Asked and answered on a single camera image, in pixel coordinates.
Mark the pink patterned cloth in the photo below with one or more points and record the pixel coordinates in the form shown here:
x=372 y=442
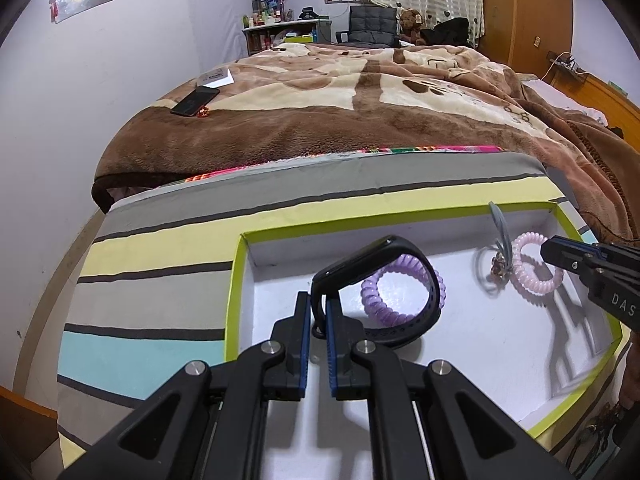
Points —
x=425 y=150

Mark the black smart band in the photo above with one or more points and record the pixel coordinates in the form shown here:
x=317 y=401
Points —
x=350 y=260

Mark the black clothing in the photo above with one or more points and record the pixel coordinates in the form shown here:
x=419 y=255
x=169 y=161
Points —
x=447 y=32

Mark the dark beaded jewelry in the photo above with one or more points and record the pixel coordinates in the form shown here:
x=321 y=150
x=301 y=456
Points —
x=597 y=435

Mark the striped table cloth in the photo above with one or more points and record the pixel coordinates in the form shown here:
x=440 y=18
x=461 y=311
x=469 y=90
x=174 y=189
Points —
x=175 y=240

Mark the small green desk box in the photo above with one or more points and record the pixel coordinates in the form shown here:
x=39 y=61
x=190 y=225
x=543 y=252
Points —
x=299 y=36

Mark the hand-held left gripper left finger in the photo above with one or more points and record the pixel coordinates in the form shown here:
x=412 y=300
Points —
x=301 y=330

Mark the black chair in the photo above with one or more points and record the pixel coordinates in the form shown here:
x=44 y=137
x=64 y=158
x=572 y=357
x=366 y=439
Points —
x=370 y=22

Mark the wooden furniture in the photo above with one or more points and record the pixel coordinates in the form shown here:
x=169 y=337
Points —
x=25 y=425

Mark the wooden headboard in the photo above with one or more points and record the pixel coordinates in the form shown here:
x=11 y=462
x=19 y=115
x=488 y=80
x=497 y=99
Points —
x=595 y=97

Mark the brown teddy bear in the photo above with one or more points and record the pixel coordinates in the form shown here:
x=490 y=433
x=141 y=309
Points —
x=412 y=25

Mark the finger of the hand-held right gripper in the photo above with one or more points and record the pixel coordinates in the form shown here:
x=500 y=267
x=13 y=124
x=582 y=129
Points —
x=562 y=257
x=572 y=241

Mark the red hanging ornament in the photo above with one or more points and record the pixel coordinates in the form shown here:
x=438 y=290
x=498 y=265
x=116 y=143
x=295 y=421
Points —
x=53 y=7

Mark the group of bottles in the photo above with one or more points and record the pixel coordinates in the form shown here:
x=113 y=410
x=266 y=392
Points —
x=257 y=15

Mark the green cardboard box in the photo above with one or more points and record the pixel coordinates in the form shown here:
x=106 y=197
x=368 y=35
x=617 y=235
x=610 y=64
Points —
x=475 y=355

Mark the white pillow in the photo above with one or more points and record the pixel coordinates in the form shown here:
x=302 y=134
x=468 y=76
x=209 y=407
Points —
x=560 y=97

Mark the black desk device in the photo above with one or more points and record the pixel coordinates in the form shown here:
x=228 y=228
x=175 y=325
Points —
x=309 y=12

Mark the grey desk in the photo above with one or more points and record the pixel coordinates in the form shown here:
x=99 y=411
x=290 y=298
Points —
x=320 y=30

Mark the wooden wardrobe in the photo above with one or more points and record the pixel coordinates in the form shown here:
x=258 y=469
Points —
x=525 y=10

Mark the person's right hand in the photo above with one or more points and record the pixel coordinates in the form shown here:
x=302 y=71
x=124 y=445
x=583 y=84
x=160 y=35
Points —
x=631 y=375

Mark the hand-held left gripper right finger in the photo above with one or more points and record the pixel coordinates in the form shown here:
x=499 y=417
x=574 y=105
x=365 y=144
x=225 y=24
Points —
x=332 y=340

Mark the white power strip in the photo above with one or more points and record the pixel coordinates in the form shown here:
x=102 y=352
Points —
x=567 y=64

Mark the small red trinket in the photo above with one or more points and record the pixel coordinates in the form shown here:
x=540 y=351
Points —
x=203 y=112

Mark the small white box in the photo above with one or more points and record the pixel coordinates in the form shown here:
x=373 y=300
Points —
x=216 y=78

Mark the black smartphone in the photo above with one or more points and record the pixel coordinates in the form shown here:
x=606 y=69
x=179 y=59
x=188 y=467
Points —
x=195 y=101

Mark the brown plush blanket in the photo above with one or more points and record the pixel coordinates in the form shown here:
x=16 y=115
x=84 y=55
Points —
x=325 y=125

